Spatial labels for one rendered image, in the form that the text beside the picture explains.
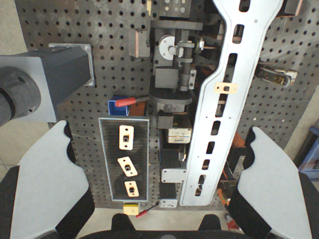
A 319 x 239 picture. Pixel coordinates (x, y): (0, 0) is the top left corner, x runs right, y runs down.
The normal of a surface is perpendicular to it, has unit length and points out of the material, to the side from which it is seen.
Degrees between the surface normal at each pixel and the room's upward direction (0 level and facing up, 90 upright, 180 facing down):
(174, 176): 0
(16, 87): 72
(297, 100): 0
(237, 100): 0
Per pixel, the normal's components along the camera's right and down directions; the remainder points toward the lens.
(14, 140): 0.02, 0.49
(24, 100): 0.95, 0.22
